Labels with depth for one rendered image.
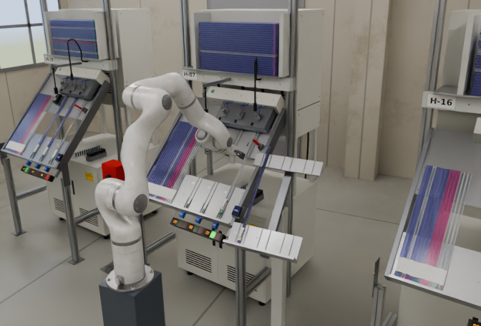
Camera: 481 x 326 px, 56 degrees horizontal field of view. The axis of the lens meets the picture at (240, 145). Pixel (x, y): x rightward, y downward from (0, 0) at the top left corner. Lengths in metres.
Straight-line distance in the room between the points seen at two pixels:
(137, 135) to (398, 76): 3.40
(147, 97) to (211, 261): 1.49
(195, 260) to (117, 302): 1.16
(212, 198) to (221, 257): 0.58
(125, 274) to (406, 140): 3.55
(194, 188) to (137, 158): 0.79
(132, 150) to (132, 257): 0.42
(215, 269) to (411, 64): 2.81
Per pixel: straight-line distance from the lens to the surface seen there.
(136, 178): 1.72
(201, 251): 2.96
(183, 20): 2.84
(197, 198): 2.43
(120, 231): 1.81
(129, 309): 1.93
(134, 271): 1.89
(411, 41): 4.67
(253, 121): 2.45
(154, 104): 1.70
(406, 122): 4.81
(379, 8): 4.46
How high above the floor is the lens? 1.78
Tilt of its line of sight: 18 degrees down
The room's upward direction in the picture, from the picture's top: 1 degrees counter-clockwise
